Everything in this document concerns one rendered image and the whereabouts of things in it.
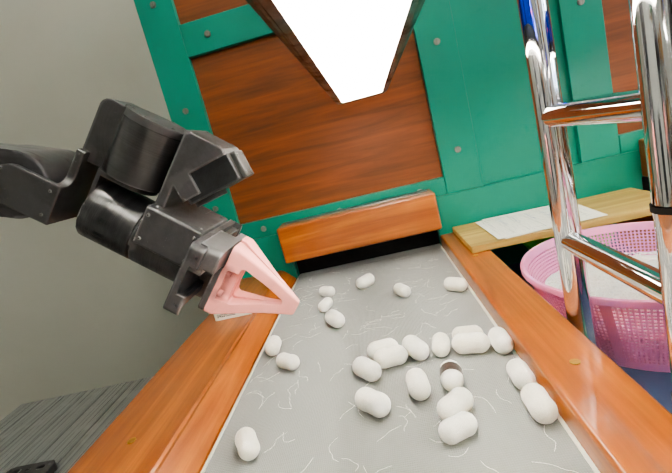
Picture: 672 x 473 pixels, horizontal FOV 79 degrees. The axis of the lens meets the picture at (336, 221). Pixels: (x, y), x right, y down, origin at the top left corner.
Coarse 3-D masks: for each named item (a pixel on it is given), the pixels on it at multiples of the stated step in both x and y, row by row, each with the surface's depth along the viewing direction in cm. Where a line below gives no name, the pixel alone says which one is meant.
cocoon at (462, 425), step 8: (456, 416) 32; (464, 416) 32; (472, 416) 32; (440, 424) 32; (448, 424) 31; (456, 424) 31; (464, 424) 31; (472, 424) 31; (440, 432) 31; (448, 432) 31; (456, 432) 31; (464, 432) 31; (472, 432) 31; (448, 440) 31; (456, 440) 31
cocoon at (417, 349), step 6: (408, 336) 45; (414, 336) 45; (402, 342) 45; (408, 342) 44; (414, 342) 44; (420, 342) 44; (408, 348) 44; (414, 348) 43; (420, 348) 43; (426, 348) 43; (408, 354) 44; (414, 354) 43; (420, 354) 43; (426, 354) 43; (420, 360) 43
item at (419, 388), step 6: (408, 372) 39; (414, 372) 38; (420, 372) 38; (408, 378) 38; (414, 378) 38; (420, 378) 37; (426, 378) 38; (408, 384) 38; (414, 384) 37; (420, 384) 37; (426, 384) 37; (408, 390) 38; (414, 390) 37; (420, 390) 37; (426, 390) 37; (414, 396) 37; (420, 396) 37; (426, 396) 37
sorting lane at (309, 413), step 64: (448, 256) 74; (320, 320) 61; (384, 320) 56; (448, 320) 51; (256, 384) 48; (320, 384) 44; (384, 384) 41; (512, 384) 37; (320, 448) 35; (384, 448) 33; (448, 448) 31; (512, 448) 30; (576, 448) 29
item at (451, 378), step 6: (450, 360) 39; (444, 372) 38; (450, 372) 37; (456, 372) 37; (444, 378) 37; (450, 378) 37; (456, 378) 37; (462, 378) 37; (444, 384) 37; (450, 384) 37; (456, 384) 37; (462, 384) 37; (450, 390) 37
